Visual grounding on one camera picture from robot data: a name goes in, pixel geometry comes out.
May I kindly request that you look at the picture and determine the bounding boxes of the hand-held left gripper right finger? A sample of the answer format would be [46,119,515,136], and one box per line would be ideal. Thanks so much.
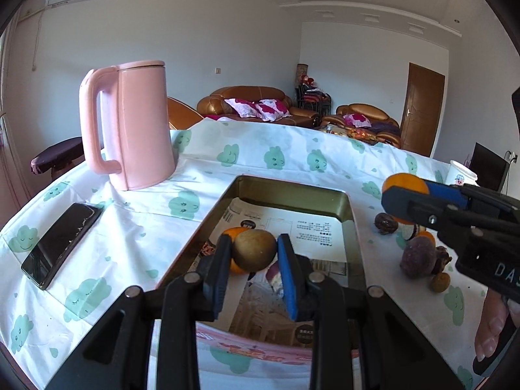
[276,233,466,390]

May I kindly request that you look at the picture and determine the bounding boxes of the dark purple stool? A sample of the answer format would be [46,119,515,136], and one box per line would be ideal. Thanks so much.
[30,136,85,179]

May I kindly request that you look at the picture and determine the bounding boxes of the black monitor screen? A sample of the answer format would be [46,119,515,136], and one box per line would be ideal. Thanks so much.
[471,142,510,193]

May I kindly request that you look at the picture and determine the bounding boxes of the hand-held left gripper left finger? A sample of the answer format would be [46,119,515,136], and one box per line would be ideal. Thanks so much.
[46,233,233,390]

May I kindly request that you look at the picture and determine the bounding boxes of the dried brown fruit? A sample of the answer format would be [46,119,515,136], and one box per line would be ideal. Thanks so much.
[435,247,453,273]

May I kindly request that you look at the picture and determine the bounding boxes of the brown wooden door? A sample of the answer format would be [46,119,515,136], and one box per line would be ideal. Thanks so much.
[400,62,446,157]

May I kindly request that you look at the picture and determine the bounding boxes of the dark wrinkled passion fruit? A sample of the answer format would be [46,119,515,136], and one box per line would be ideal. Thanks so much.
[374,212,399,235]

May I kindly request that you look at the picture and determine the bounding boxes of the white cartoon mug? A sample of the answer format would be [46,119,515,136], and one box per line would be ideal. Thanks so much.
[445,160,479,188]

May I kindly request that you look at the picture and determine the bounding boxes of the pink electric kettle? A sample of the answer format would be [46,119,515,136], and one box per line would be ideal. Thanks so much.
[79,60,177,191]

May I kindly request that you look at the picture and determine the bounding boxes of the brown leather armchair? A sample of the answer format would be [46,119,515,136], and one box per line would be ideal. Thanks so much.
[166,97,204,131]
[321,103,403,149]

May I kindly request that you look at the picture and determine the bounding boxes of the person's right hand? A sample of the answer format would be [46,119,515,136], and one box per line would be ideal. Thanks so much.
[473,288,513,362]

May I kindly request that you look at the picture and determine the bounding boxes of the brown leather sofa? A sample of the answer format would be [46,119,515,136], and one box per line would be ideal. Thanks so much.
[197,85,321,128]

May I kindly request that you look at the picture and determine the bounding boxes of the brown kiwi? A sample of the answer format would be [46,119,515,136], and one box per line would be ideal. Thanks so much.
[231,228,278,274]

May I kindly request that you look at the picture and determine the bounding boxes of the printed paper sheet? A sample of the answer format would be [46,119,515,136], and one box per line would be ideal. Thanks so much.
[199,197,350,334]

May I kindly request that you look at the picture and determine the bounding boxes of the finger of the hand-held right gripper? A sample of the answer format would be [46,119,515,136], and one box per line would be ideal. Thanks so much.
[381,186,485,253]
[426,181,520,227]

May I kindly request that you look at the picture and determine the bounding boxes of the pink metal tin box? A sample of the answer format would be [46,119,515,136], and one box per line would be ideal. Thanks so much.
[156,175,368,362]

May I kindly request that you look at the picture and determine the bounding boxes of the small brown round fruit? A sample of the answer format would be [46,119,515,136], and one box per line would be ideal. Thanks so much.
[431,272,451,293]

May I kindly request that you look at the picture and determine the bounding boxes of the black smartphone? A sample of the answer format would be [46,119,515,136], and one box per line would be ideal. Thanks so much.
[21,202,105,291]

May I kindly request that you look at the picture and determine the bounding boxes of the purple blanket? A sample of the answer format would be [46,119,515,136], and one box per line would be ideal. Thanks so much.
[368,119,401,135]

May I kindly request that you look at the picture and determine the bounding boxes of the pink floral pillow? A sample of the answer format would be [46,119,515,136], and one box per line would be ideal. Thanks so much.
[224,98,261,119]
[343,114,372,130]
[254,99,291,123]

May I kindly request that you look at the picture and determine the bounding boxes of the stacked dark chairs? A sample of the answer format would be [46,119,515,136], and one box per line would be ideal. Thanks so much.
[296,77,332,116]

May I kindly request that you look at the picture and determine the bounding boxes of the wooden coffee table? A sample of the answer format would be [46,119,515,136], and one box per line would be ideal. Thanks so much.
[319,124,380,143]

